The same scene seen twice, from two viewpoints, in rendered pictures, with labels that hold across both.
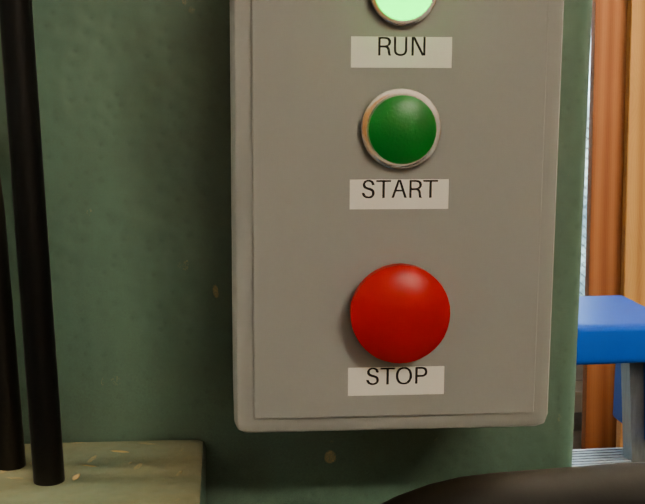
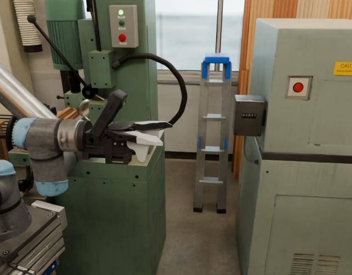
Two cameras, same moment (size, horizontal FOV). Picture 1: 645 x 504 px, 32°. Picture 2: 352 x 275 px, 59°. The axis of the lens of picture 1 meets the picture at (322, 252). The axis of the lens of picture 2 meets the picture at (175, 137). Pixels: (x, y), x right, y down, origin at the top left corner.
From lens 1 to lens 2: 1.06 m
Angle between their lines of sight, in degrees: 20
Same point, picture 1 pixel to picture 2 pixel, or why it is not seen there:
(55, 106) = (101, 21)
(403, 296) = (121, 36)
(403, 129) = (121, 23)
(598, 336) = (214, 58)
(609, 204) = (245, 37)
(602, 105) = (245, 16)
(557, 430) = (144, 51)
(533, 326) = (132, 39)
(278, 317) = (114, 37)
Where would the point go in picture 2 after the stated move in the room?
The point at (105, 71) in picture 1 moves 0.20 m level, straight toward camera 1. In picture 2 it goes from (104, 17) to (90, 21)
